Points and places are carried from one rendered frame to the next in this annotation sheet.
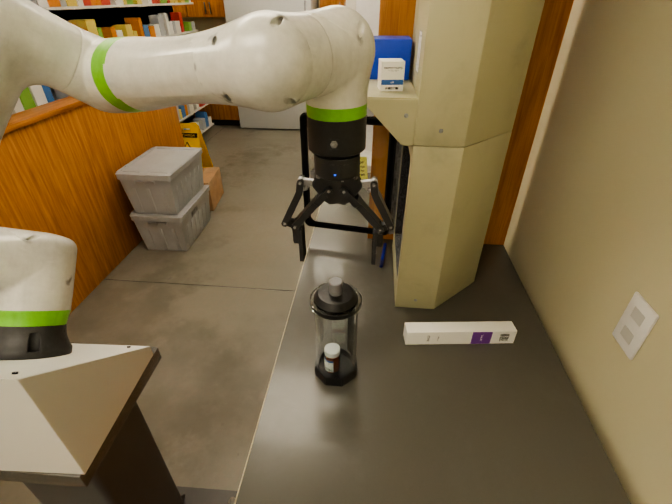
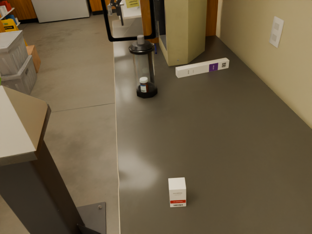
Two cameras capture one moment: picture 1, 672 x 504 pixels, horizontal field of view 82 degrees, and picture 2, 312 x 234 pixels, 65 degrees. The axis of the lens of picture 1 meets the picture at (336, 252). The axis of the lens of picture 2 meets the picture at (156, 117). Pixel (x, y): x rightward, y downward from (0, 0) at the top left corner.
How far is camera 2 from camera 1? 0.42 m
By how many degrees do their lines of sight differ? 10
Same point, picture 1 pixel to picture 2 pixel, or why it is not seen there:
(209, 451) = (78, 190)
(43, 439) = (14, 128)
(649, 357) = (283, 41)
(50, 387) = (14, 97)
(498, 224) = (211, 23)
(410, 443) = (191, 107)
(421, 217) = (173, 9)
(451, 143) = not seen: outside the picture
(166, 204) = (8, 68)
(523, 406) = (237, 86)
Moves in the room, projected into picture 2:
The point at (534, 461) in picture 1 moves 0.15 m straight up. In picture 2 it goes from (245, 101) to (251, 69)
